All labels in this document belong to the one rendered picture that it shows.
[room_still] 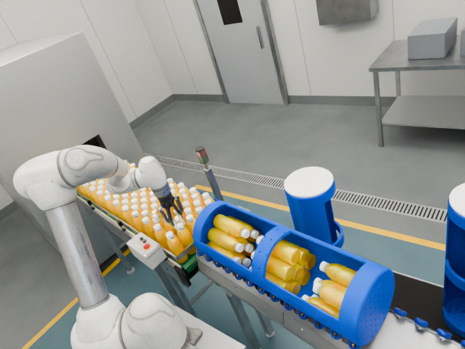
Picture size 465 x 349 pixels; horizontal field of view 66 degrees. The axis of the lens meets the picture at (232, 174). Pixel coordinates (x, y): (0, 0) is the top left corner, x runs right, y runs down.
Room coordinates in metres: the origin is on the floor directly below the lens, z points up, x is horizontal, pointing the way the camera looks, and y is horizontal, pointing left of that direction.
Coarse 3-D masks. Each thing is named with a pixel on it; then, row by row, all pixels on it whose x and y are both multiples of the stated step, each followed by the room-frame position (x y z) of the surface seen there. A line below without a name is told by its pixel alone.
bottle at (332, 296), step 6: (318, 288) 0.85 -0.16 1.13; (324, 288) 0.84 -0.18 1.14; (330, 288) 0.82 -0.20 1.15; (336, 288) 0.82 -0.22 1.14; (318, 294) 0.85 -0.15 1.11; (324, 294) 0.82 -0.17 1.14; (330, 294) 0.80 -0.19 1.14; (336, 294) 0.79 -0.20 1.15; (342, 294) 0.78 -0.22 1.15; (324, 300) 0.81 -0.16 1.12; (330, 300) 0.79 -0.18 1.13; (336, 300) 0.78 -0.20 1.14; (342, 300) 0.77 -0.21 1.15; (336, 306) 0.76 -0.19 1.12
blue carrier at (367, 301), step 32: (256, 224) 1.38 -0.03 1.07; (224, 256) 1.17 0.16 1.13; (256, 256) 1.05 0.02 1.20; (320, 256) 1.06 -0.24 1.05; (352, 256) 0.87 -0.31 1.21; (352, 288) 0.74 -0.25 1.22; (384, 288) 0.76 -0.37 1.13; (320, 320) 0.76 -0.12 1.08; (352, 320) 0.67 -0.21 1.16; (384, 320) 0.75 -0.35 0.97
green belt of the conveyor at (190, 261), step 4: (92, 204) 2.45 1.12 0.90; (104, 212) 2.28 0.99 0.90; (128, 228) 1.98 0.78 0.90; (132, 232) 1.91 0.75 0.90; (196, 252) 1.52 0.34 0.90; (168, 256) 1.57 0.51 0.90; (188, 256) 1.51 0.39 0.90; (192, 256) 1.50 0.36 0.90; (196, 256) 1.49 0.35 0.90; (188, 260) 1.48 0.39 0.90; (192, 260) 1.47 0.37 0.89; (180, 264) 1.48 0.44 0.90; (184, 264) 1.46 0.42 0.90; (188, 264) 1.46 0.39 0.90; (192, 264) 1.46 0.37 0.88; (196, 264) 1.46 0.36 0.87; (184, 268) 1.44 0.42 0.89; (188, 268) 1.44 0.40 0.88; (192, 268) 1.45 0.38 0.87; (188, 272) 1.43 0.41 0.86
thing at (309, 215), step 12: (300, 204) 1.51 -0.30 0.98; (312, 204) 1.48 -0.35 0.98; (324, 204) 1.48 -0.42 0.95; (300, 216) 1.53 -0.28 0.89; (312, 216) 1.49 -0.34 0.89; (324, 216) 1.48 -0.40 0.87; (300, 228) 1.55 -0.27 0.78; (312, 228) 1.49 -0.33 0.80; (324, 228) 1.48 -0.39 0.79; (336, 228) 1.65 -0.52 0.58; (324, 240) 1.48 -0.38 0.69; (336, 240) 1.68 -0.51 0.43
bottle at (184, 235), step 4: (184, 228) 1.54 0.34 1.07; (180, 232) 1.53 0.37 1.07; (184, 232) 1.52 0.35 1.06; (188, 232) 1.53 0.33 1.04; (180, 236) 1.52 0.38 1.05; (184, 236) 1.51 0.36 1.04; (188, 236) 1.52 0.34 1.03; (184, 240) 1.51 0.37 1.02; (188, 240) 1.52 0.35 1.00; (192, 240) 1.53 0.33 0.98; (184, 244) 1.52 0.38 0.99; (188, 244) 1.51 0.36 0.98; (196, 248) 1.53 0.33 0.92; (188, 252) 1.52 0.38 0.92; (192, 252) 1.51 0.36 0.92
